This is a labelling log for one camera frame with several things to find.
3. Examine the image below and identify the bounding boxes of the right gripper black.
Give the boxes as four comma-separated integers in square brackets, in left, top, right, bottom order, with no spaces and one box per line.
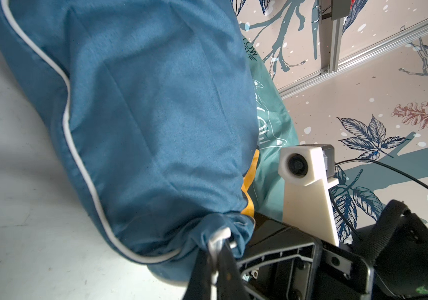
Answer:
[237,213,375,300]

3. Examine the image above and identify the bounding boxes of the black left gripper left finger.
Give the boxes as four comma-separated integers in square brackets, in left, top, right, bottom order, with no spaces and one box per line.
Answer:
[182,250,217,300]

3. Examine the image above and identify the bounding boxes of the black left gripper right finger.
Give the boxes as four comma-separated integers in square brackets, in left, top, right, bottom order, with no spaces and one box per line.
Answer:
[216,243,250,300]

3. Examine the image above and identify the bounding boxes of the teal cat pillow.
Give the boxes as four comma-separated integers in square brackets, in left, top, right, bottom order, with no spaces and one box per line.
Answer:
[241,37,299,221]

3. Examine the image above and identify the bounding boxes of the blue cartoon pillow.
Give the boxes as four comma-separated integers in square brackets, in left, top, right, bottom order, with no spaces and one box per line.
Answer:
[0,1,259,281]

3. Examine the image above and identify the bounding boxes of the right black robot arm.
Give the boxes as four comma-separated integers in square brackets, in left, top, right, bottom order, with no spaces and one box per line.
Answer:
[237,201,428,300]

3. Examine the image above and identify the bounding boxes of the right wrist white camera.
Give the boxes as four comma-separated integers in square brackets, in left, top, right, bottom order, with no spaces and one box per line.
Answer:
[278,144,340,246]

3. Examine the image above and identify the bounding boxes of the aluminium frame post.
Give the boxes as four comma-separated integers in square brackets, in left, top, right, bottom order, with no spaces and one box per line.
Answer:
[315,0,351,75]

